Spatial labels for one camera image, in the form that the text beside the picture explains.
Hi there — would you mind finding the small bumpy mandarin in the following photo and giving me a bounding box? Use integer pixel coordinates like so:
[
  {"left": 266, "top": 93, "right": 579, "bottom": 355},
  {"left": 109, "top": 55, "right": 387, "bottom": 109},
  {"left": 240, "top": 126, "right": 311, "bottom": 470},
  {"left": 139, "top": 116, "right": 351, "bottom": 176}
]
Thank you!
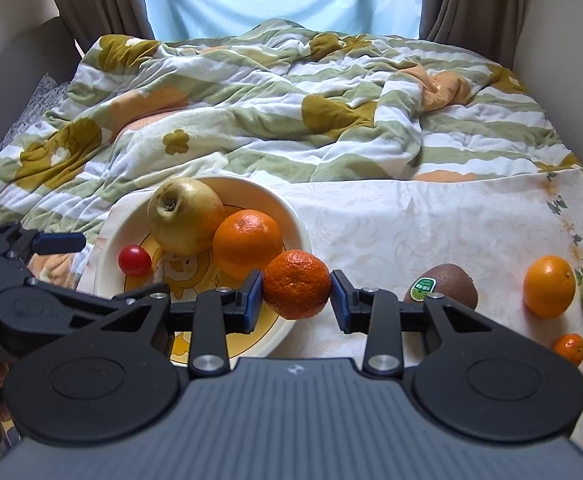
[{"left": 262, "top": 250, "right": 331, "bottom": 320}]

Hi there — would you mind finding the brown kiwi with sticker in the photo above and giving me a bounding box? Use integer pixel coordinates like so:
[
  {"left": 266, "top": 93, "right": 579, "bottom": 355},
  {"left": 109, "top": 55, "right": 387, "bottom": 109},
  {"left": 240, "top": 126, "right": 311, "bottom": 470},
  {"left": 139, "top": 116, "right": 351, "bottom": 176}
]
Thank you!
[{"left": 403, "top": 263, "right": 478, "bottom": 310}]

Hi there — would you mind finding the large orange in bowl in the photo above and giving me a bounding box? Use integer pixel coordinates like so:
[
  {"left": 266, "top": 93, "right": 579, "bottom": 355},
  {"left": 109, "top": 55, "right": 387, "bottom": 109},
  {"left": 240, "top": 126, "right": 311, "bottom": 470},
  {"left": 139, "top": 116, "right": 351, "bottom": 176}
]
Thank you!
[{"left": 212, "top": 209, "right": 284, "bottom": 280}]

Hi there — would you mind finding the cream duck pattern bowl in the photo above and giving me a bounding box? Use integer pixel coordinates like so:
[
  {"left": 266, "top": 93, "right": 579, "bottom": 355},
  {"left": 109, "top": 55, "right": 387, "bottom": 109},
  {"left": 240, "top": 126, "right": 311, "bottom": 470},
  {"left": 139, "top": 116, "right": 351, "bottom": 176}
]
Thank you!
[{"left": 78, "top": 176, "right": 311, "bottom": 362}]

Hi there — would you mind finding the red cherry tomato in bowl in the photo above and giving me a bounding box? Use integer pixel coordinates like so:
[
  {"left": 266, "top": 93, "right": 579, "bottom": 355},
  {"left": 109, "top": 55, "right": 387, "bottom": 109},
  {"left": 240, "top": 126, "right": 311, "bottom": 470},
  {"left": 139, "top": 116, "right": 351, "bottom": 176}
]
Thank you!
[{"left": 118, "top": 245, "right": 152, "bottom": 278}]

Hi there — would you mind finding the yellow green pear apple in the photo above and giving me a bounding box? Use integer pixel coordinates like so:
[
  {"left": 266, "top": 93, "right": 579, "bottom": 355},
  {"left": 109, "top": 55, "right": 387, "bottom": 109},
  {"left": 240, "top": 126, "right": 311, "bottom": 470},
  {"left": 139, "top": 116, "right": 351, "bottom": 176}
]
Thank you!
[{"left": 147, "top": 177, "right": 225, "bottom": 256}]

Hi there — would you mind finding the grey patterned pillow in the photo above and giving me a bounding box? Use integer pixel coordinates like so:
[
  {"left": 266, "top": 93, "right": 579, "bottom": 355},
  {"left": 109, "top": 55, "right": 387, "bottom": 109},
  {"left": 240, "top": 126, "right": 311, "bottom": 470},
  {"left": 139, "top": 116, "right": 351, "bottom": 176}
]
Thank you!
[{"left": 0, "top": 74, "right": 70, "bottom": 152}]

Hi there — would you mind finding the grey headboard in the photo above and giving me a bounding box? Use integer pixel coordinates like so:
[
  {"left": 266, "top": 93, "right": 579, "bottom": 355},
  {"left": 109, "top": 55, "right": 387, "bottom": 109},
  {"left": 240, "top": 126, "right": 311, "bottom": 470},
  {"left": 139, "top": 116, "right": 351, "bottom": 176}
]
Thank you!
[{"left": 0, "top": 18, "right": 80, "bottom": 140}]

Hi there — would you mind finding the white patterned tablecloth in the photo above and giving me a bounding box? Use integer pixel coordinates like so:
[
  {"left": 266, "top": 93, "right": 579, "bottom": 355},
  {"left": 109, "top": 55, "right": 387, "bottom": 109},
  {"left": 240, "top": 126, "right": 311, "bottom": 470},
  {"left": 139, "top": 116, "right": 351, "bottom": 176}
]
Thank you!
[{"left": 75, "top": 167, "right": 583, "bottom": 466}]

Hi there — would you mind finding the large orange on cloth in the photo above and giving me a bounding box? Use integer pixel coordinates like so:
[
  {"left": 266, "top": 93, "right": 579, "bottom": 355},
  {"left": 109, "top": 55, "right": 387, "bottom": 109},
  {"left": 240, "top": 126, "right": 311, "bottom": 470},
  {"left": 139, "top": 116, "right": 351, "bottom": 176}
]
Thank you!
[{"left": 523, "top": 255, "right": 577, "bottom": 320}]

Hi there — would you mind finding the small mandarin on cloth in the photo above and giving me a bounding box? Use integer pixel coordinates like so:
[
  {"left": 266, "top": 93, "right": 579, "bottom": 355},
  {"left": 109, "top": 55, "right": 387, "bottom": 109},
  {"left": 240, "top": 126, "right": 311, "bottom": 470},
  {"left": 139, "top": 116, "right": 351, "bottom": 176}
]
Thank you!
[{"left": 552, "top": 333, "right": 583, "bottom": 367}]

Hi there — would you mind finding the striped floral quilt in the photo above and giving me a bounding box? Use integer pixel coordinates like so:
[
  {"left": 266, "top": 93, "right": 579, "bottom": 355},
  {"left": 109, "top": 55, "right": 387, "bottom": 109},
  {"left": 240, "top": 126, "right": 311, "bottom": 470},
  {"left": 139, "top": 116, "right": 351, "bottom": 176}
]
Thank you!
[{"left": 0, "top": 17, "right": 583, "bottom": 291}]

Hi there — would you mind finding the right brown curtain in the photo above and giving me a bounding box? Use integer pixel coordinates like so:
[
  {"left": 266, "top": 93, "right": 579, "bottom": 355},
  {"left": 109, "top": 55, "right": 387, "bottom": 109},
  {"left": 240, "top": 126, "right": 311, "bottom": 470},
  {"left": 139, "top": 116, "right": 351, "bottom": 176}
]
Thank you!
[{"left": 419, "top": 0, "right": 525, "bottom": 68}]

